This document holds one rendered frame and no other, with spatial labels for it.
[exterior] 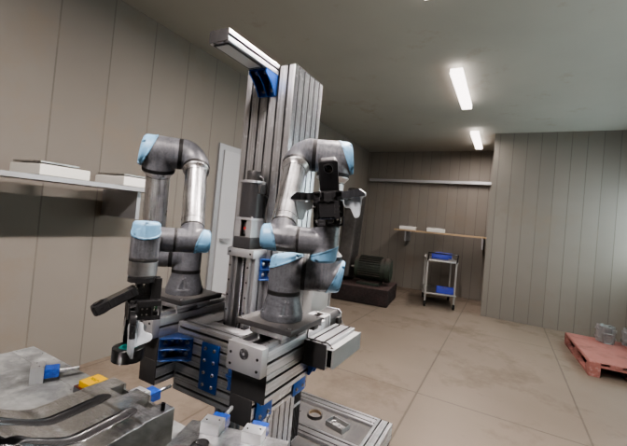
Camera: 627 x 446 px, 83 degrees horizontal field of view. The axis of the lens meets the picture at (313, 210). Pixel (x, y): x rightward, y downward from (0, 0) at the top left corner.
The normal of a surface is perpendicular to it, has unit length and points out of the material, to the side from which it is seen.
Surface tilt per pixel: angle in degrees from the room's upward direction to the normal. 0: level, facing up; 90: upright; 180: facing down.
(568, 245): 90
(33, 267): 90
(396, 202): 90
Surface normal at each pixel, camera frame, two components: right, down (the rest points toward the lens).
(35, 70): 0.88, 0.07
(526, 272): -0.47, -0.06
